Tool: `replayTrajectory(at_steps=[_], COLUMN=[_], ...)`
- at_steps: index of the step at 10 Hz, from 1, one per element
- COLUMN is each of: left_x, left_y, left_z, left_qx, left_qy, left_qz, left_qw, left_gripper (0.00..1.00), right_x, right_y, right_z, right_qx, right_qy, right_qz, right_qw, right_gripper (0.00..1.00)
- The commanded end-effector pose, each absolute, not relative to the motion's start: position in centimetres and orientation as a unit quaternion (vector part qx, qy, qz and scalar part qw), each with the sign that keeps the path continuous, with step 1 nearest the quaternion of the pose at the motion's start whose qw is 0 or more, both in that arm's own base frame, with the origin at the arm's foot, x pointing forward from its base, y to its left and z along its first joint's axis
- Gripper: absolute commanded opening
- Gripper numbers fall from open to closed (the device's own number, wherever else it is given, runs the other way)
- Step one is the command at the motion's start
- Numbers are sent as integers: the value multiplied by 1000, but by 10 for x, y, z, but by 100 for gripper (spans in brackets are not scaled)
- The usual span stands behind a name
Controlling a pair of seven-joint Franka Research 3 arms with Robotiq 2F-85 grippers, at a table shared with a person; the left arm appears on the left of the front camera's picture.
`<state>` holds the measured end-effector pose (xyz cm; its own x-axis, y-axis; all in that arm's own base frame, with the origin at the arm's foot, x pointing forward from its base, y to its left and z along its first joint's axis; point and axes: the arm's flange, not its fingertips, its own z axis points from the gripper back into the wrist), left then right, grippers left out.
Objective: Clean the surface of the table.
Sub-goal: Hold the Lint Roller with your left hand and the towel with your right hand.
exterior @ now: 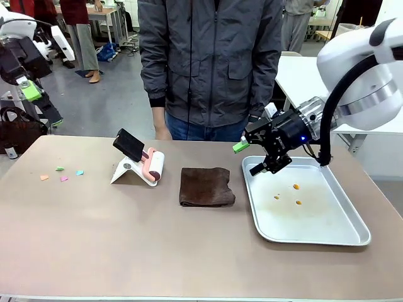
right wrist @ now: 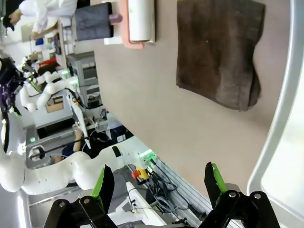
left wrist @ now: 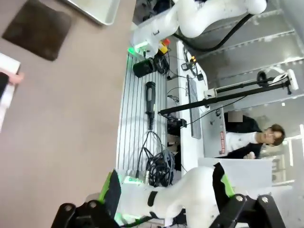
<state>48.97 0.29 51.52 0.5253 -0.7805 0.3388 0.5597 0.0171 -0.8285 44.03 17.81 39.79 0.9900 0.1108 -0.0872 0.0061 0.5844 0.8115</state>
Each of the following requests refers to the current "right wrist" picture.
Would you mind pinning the seated person in dark blue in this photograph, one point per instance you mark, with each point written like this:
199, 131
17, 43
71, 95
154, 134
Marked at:
71, 149

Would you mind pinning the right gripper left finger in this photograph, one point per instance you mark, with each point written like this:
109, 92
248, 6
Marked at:
104, 190

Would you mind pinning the grey metal shelf cabinet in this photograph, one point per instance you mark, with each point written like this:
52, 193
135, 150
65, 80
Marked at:
84, 69

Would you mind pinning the yellow red emergency stop button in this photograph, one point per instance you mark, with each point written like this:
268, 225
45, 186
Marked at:
140, 173

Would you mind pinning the white monitor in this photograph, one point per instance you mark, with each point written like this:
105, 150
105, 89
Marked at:
78, 118

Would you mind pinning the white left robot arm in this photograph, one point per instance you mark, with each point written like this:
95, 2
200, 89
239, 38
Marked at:
59, 171

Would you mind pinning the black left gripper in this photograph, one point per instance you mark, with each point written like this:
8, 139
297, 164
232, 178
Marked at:
8, 80

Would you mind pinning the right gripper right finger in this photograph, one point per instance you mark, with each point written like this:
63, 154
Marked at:
213, 185

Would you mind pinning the brown towel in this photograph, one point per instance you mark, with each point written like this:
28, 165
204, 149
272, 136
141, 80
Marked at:
213, 52

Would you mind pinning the pink lint roller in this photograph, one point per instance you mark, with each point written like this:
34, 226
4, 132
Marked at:
140, 19

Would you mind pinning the metal tray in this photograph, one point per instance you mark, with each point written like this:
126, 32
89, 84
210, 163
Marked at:
285, 142

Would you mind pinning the aluminium profile frame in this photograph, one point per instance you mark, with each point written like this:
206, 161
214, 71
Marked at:
185, 190

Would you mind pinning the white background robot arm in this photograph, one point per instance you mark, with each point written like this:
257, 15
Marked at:
50, 88

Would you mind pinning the person in white coat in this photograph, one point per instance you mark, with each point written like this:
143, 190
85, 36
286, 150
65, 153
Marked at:
47, 14

